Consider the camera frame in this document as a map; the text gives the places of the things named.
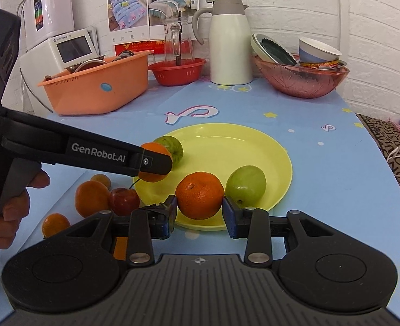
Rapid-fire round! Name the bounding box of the small orange kumquat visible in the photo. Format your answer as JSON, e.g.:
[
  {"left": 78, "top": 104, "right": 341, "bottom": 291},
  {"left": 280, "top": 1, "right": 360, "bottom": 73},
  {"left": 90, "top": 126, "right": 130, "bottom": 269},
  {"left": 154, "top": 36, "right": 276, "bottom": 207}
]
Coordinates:
[{"left": 90, "top": 174, "right": 112, "bottom": 190}]

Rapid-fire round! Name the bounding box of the red plum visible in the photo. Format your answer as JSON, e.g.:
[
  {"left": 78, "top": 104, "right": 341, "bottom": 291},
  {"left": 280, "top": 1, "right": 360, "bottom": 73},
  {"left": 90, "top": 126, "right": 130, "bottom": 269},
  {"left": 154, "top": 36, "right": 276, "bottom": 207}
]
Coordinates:
[{"left": 109, "top": 188, "right": 140, "bottom": 216}]

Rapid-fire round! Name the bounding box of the orange with stem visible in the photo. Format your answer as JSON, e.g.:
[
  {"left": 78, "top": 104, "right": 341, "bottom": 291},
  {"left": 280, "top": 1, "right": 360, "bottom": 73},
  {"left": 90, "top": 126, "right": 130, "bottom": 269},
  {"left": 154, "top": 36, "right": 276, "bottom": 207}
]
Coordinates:
[{"left": 129, "top": 142, "right": 173, "bottom": 189}]

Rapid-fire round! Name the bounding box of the large orange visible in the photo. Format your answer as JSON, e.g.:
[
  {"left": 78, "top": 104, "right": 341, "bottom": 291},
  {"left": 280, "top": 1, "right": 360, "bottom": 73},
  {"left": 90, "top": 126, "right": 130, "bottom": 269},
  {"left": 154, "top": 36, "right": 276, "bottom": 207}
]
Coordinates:
[{"left": 75, "top": 180, "right": 110, "bottom": 218}]

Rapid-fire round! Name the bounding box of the dark orange mandarin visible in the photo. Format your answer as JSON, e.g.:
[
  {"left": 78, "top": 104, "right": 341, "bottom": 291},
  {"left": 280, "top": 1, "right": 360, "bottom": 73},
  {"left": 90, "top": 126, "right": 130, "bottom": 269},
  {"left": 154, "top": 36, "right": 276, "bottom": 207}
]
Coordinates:
[{"left": 176, "top": 171, "right": 224, "bottom": 220}]

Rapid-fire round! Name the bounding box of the small yellow orange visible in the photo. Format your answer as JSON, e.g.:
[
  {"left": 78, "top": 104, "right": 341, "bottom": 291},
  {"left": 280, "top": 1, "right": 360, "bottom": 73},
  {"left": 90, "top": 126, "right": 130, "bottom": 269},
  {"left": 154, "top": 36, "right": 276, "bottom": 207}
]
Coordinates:
[{"left": 42, "top": 213, "right": 70, "bottom": 239}]

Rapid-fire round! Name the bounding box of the person's left hand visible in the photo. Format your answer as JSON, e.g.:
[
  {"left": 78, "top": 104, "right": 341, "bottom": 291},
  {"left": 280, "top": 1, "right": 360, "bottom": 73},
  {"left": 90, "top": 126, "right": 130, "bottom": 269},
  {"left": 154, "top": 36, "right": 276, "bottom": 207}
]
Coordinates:
[{"left": 0, "top": 169, "right": 51, "bottom": 250}]

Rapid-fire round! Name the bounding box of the light green apple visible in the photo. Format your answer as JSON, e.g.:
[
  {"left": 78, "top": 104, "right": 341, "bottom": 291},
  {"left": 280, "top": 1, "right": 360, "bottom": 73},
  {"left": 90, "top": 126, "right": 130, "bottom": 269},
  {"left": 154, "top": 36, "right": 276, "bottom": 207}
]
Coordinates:
[{"left": 226, "top": 166, "right": 267, "bottom": 208}]

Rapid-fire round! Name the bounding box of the orange plastic basket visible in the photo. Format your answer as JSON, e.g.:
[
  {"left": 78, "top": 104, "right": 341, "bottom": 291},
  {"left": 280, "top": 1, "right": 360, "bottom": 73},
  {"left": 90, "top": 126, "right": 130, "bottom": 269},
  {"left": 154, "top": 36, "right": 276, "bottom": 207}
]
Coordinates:
[{"left": 38, "top": 50, "right": 153, "bottom": 115}]

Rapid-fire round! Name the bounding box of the green guava fruit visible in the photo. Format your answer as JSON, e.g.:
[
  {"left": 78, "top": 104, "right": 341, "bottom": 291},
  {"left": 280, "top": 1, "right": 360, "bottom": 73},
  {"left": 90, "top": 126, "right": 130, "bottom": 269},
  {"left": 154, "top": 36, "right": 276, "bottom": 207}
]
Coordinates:
[{"left": 153, "top": 136, "right": 184, "bottom": 169}]

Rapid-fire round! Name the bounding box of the yellow plastic plate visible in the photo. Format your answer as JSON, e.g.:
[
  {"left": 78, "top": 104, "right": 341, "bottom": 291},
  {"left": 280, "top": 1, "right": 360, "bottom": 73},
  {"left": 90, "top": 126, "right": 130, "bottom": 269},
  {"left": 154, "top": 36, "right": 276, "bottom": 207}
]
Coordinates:
[{"left": 135, "top": 123, "right": 293, "bottom": 211}]

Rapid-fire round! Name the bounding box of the blue patterned tablecloth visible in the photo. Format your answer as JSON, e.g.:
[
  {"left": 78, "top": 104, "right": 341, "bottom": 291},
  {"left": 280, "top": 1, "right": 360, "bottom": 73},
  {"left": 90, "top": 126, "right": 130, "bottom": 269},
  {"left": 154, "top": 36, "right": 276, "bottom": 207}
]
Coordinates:
[{"left": 0, "top": 79, "right": 400, "bottom": 320}]

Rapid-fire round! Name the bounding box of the white countertop appliance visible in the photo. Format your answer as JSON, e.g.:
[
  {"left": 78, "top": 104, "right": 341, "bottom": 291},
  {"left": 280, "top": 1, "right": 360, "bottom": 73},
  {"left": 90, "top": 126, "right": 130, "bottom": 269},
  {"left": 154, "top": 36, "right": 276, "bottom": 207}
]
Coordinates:
[{"left": 19, "top": 27, "right": 100, "bottom": 116}]

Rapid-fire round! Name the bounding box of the red plastic colander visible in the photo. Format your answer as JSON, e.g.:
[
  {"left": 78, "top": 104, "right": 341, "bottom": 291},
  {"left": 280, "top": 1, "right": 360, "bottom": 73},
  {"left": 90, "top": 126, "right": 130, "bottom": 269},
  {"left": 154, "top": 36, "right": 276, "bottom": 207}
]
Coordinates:
[{"left": 148, "top": 58, "right": 206, "bottom": 86}]

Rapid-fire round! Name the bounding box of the white water purifier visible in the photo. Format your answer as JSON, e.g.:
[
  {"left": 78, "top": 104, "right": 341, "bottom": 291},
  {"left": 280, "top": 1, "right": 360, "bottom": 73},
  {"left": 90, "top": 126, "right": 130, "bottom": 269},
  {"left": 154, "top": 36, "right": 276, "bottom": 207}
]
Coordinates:
[{"left": 22, "top": 0, "right": 75, "bottom": 50}]

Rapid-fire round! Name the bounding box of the pink glass bowl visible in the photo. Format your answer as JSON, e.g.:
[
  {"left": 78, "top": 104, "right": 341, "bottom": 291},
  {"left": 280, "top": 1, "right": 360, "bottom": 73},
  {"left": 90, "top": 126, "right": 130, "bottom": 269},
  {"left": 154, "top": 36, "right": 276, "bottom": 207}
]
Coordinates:
[{"left": 253, "top": 56, "right": 349, "bottom": 99}]

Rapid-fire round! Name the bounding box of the glass pitcher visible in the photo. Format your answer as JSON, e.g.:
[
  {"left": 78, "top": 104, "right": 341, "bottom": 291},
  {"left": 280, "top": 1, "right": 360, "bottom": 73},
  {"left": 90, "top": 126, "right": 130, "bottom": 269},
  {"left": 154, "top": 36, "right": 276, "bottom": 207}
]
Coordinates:
[{"left": 165, "top": 12, "right": 195, "bottom": 65}]

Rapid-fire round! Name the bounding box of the bedding calendar poster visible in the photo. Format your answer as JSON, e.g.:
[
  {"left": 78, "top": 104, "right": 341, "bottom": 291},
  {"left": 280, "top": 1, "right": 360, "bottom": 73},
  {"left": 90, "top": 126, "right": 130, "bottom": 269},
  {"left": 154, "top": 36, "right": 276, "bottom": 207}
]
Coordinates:
[{"left": 107, "top": 0, "right": 199, "bottom": 55}]

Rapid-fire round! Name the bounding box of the leopard print blanket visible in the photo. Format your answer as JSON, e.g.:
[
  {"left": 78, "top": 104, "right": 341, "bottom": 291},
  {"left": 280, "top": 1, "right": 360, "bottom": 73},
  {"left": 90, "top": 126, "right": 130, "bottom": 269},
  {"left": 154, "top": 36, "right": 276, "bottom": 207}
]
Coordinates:
[{"left": 357, "top": 114, "right": 400, "bottom": 186}]

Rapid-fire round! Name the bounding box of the white thermos jug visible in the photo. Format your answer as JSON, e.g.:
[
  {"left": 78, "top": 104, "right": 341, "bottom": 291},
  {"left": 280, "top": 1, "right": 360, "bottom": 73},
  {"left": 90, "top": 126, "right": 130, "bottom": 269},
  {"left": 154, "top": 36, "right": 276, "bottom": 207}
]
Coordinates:
[{"left": 192, "top": 0, "right": 253, "bottom": 85}]

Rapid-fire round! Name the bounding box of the white blue ceramic bowl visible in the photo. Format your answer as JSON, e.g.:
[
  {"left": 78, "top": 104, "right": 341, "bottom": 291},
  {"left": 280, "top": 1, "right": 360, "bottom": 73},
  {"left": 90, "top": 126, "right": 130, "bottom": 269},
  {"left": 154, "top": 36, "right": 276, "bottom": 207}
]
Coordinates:
[{"left": 298, "top": 37, "right": 341, "bottom": 62}]

